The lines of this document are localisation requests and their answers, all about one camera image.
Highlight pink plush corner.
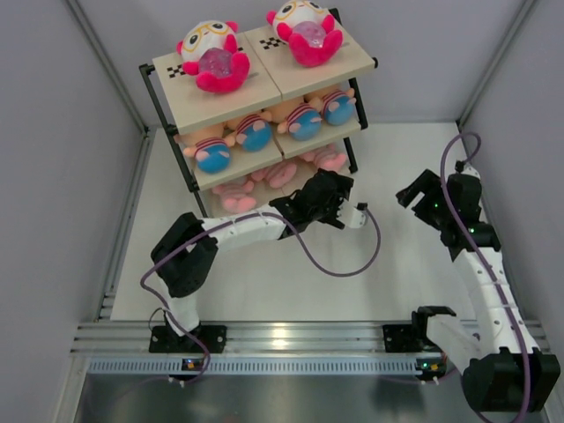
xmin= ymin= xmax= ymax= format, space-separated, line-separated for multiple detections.
xmin=250 ymin=160 xmax=298 ymax=189

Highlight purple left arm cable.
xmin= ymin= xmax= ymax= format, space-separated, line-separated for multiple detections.
xmin=140 ymin=206 xmax=382 ymax=389

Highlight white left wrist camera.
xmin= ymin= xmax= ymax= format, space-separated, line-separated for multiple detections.
xmin=338 ymin=200 xmax=367 ymax=229

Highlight white panda toy on shelf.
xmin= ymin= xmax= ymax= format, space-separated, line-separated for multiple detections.
xmin=266 ymin=1 xmax=344 ymax=67

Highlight peach doll blue pants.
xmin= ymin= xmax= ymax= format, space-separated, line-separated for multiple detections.
xmin=174 ymin=123 xmax=234 ymax=174
xmin=224 ymin=111 xmax=272 ymax=152
xmin=267 ymin=98 xmax=322 ymax=141

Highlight pink striped plush bottom shelf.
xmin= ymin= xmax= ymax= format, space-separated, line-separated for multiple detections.
xmin=211 ymin=178 xmax=256 ymax=214

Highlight aluminium frame post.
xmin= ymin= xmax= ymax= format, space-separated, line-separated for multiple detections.
xmin=456 ymin=0 xmax=538 ymax=130
xmin=61 ymin=0 xmax=151 ymax=137

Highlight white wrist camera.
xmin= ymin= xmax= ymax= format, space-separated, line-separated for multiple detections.
xmin=338 ymin=200 xmax=367 ymax=229
xmin=456 ymin=163 xmax=481 ymax=180

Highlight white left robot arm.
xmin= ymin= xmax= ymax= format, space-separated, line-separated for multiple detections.
xmin=149 ymin=170 xmax=367 ymax=353

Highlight beige three-tier shelf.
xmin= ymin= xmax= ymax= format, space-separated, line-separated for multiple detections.
xmin=138 ymin=8 xmax=380 ymax=230

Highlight aluminium frame post left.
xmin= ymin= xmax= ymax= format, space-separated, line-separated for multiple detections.
xmin=61 ymin=0 xmax=151 ymax=137

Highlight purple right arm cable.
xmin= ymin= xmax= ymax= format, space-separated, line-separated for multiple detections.
xmin=442 ymin=131 xmax=532 ymax=423

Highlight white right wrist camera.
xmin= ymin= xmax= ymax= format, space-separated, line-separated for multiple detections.
xmin=456 ymin=163 xmax=481 ymax=180

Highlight aluminium frame post right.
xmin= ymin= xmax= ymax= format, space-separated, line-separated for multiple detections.
xmin=456 ymin=0 xmax=538 ymax=130

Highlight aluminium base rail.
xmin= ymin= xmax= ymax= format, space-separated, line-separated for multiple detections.
xmin=70 ymin=319 xmax=550 ymax=356

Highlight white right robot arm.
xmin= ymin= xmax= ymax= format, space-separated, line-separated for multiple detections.
xmin=396 ymin=167 xmax=560 ymax=413

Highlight white pink panda plush glasses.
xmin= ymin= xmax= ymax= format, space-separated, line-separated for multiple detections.
xmin=176 ymin=20 xmax=250 ymax=93

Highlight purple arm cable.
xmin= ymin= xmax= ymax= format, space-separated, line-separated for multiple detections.
xmin=140 ymin=206 xmax=382 ymax=389
xmin=442 ymin=131 xmax=532 ymax=423

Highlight white slotted cable duct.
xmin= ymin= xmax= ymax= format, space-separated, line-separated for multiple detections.
xmin=88 ymin=355 xmax=444 ymax=375

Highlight peach doll on middle shelf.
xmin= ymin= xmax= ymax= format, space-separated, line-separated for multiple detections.
xmin=304 ymin=85 xmax=356 ymax=126

